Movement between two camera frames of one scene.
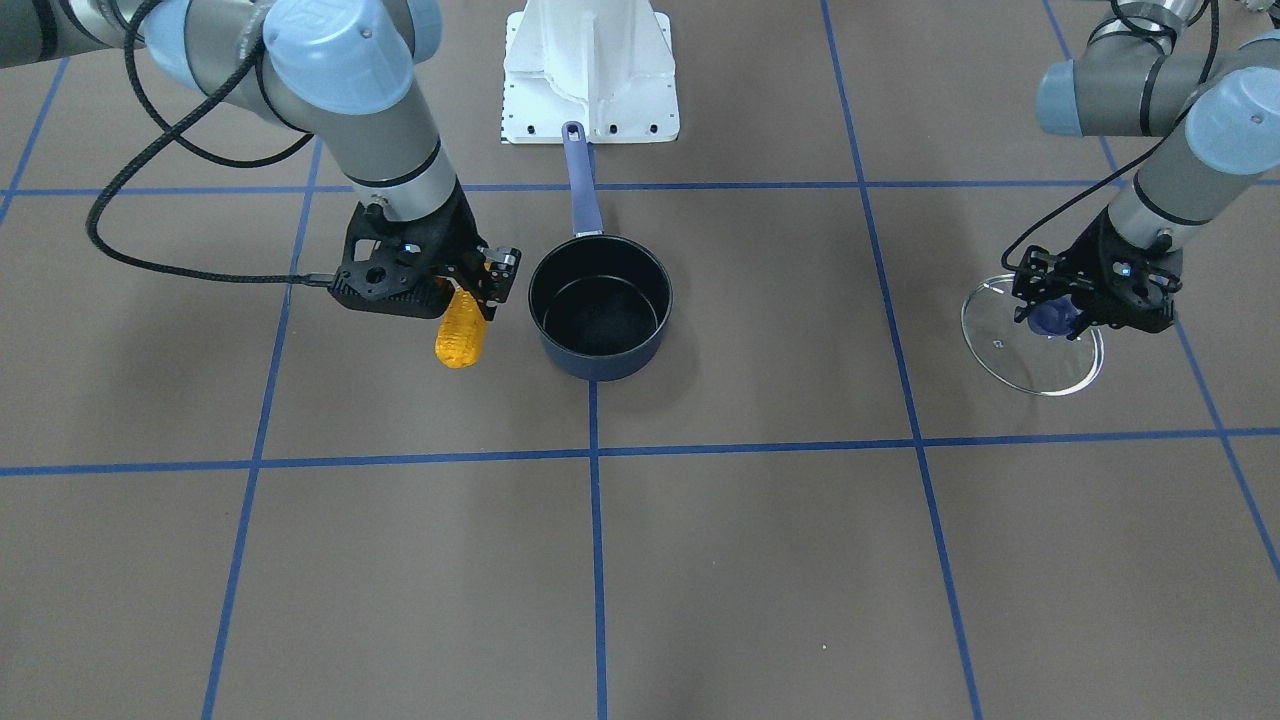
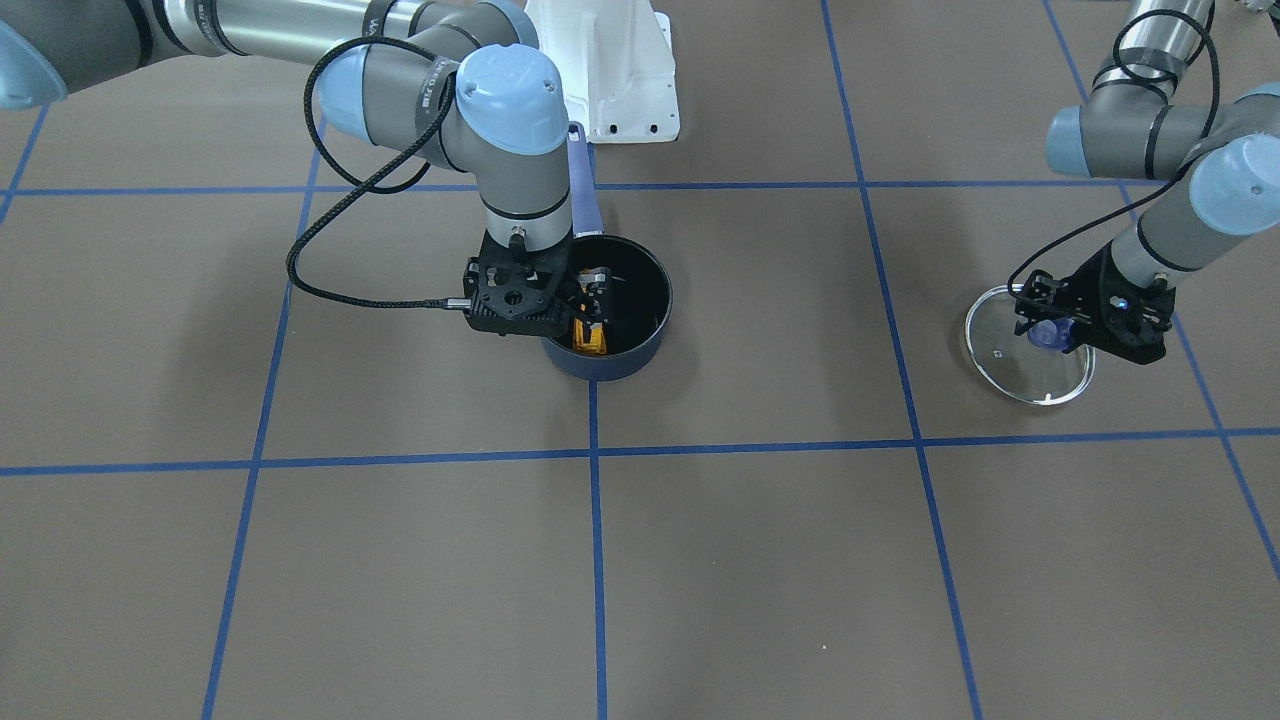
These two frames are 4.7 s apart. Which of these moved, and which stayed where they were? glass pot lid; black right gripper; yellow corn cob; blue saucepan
Moved: black right gripper; yellow corn cob
Stayed: blue saucepan; glass pot lid
